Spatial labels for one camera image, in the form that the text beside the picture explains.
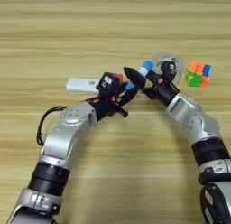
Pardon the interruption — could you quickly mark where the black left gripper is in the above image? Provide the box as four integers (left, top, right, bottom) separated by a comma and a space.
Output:
89, 87, 140, 122

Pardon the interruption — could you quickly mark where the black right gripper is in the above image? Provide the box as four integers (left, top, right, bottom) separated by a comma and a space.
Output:
123, 66, 180, 107

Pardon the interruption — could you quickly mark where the clear tape roll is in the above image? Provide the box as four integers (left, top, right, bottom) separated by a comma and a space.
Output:
149, 51, 185, 86

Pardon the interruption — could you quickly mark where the white rectangular box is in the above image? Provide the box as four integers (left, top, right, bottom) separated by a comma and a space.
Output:
65, 77, 102, 94

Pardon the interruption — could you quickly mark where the right gripper small black box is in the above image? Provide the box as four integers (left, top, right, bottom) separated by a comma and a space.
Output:
160, 61, 178, 83

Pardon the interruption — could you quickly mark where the gripper small black box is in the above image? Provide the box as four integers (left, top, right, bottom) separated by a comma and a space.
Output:
96, 71, 122, 95
160, 61, 178, 83

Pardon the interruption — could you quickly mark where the left gripper small black box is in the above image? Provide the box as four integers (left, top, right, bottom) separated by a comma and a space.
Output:
96, 71, 122, 95

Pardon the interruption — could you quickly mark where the colourful puzzle cube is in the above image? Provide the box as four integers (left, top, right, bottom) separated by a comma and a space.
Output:
185, 61, 212, 89

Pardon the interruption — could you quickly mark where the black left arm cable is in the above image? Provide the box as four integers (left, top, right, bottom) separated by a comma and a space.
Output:
36, 106, 69, 147

